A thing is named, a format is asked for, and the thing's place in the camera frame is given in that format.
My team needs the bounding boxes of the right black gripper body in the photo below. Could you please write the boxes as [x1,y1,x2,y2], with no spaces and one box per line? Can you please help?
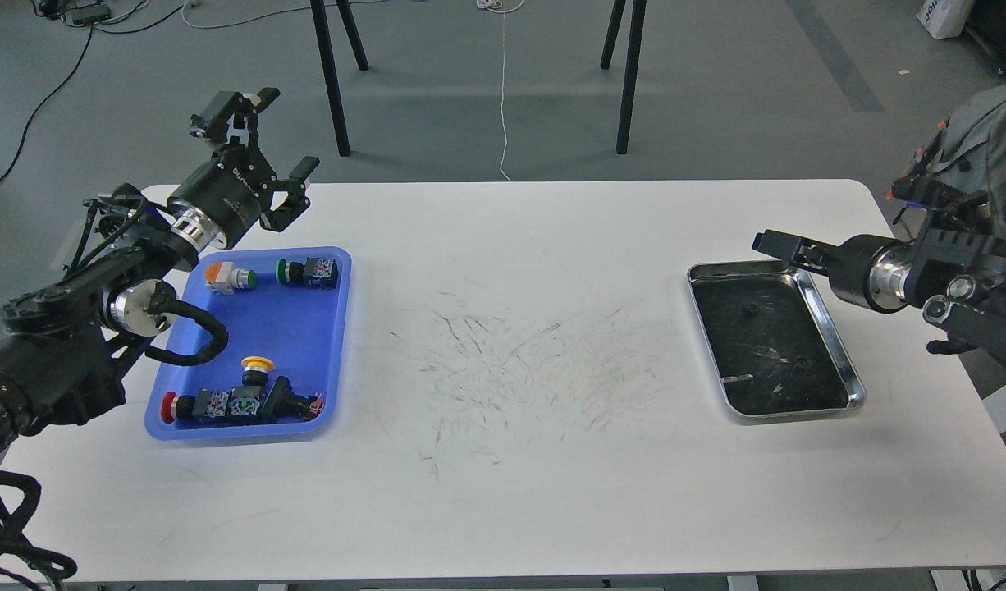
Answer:
[828,235,907,314]

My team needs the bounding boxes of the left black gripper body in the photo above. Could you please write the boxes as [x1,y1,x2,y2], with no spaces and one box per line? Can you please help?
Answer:
[167,162,277,251]

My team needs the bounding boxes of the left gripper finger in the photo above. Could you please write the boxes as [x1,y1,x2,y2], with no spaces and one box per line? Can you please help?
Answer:
[262,156,320,232]
[189,87,281,165]

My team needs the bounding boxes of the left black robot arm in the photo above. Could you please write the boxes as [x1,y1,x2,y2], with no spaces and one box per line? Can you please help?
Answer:
[0,87,319,590]

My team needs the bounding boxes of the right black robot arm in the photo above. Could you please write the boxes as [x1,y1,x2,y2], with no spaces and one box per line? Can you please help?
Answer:
[752,173,1006,368]

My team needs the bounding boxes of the metal tray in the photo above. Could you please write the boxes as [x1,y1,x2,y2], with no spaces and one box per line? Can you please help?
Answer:
[687,259,867,424]

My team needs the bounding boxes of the left black stand legs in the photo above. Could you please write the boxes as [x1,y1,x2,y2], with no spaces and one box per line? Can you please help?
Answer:
[309,1,369,158]

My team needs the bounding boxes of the black stand legs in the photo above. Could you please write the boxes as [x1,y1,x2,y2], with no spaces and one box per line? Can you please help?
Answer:
[309,1,369,158]
[598,1,648,156]

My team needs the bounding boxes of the blue plastic tray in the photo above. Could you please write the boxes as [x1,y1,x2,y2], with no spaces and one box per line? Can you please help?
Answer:
[145,246,352,441]

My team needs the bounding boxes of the black power strip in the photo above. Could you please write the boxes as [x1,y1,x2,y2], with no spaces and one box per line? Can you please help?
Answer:
[63,2,113,27]

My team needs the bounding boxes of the grey backpack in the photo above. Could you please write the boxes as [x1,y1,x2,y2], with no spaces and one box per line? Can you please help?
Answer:
[887,84,1006,240]

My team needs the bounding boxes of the right black stand legs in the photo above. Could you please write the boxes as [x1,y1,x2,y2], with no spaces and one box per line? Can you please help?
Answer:
[598,1,648,156]

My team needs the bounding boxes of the green push button switch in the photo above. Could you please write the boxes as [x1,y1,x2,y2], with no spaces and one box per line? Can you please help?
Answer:
[274,257,341,291]

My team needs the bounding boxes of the orange push button switch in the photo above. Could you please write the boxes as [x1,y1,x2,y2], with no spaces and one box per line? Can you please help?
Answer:
[203,261,257,295]

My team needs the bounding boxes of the black floor cable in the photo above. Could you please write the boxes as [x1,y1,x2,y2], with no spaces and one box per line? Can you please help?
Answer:
[0,0,188,199]

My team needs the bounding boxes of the yellow push button switch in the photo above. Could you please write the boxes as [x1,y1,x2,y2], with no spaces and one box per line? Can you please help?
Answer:
[241,355,275,389]

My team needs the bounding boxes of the black switch block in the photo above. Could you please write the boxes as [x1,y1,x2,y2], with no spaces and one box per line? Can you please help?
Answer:
[259,375,324,424]

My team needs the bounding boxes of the red push button switch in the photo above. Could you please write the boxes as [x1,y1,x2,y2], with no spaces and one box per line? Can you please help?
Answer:
[158,389,262,425]

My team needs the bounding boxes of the white hanging cord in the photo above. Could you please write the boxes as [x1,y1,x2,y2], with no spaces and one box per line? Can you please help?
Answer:
[475,0,527,182]

